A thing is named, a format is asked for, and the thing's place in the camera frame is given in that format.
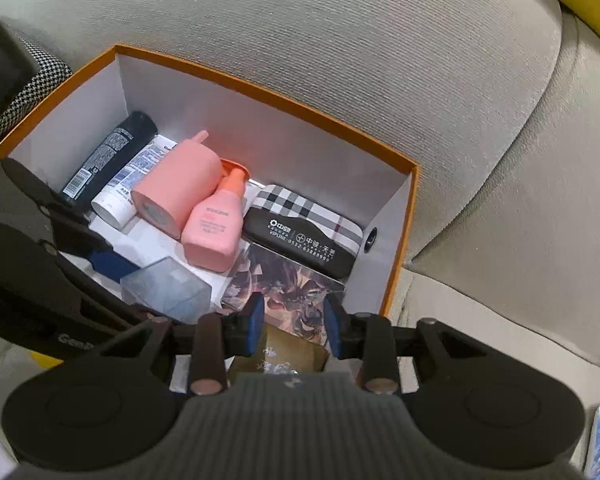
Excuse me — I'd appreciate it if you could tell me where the orange cardboard box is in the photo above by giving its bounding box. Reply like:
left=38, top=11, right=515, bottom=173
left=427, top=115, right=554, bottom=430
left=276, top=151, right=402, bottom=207
left=0, top=44, right=420, bottom=361

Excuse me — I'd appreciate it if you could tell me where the plaid and black glasses case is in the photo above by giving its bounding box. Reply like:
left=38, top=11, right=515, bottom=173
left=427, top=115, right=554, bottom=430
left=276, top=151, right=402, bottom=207
left=242, top=184, right=365, bottom=278

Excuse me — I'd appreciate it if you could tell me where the printed card pack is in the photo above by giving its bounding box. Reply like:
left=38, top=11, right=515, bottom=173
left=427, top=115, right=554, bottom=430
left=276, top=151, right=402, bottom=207
left=220, top=244, right=347, bottom=348

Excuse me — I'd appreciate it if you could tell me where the beige sofa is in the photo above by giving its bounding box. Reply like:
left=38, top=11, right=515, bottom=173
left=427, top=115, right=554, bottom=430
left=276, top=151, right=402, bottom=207
left=0, top=0, right=600, bottom=480

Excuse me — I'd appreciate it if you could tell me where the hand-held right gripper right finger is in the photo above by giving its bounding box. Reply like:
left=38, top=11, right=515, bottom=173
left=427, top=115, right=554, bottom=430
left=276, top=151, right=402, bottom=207
left=324, top=292, right=483, bottom=393

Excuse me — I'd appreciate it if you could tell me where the white labelled tube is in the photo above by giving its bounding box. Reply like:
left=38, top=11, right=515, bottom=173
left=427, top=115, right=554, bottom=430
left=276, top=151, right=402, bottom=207
left=91, top=135, right=178, bottom=228

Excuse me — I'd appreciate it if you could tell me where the black labelled bottle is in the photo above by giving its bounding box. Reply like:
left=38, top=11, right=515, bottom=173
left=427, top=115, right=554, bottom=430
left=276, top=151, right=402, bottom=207
left=60, top=111, right=159, bottom=204

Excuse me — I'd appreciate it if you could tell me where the clear plastic cube box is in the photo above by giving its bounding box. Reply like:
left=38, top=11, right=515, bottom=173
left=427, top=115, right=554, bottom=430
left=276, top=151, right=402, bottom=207
left=120, top=256, right=213, bottom=326

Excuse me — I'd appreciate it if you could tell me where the pink pump bottle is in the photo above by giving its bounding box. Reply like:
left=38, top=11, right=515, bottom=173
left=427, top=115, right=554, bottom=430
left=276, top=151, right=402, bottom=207
left=181, top=159, right=251, bottom=273

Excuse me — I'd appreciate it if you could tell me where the pink cylinder bottle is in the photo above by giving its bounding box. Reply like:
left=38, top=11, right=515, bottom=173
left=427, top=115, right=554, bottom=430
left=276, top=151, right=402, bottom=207
left=131, top=130, right=226, bottom=238

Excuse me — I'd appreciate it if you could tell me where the brown cardboard box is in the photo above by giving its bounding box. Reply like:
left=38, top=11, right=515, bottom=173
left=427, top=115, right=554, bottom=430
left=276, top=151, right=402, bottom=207
left=227, top=322, right=331, bottom=376

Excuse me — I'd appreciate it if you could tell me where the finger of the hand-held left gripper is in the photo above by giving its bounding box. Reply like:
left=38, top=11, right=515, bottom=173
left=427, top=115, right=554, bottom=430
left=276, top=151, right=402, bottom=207
left=0, top=157, right=137, bottom=282
left=75, top=277, right=153, bottom=333

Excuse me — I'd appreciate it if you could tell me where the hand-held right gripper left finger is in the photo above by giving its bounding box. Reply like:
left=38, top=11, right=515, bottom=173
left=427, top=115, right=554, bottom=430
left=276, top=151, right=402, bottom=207
left=97, top=292, right=266, bottom=395

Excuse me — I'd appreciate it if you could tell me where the houndstooth cloth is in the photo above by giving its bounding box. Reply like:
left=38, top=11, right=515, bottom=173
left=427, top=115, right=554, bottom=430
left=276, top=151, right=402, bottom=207
left=0, top=40, right=73, bottom=146

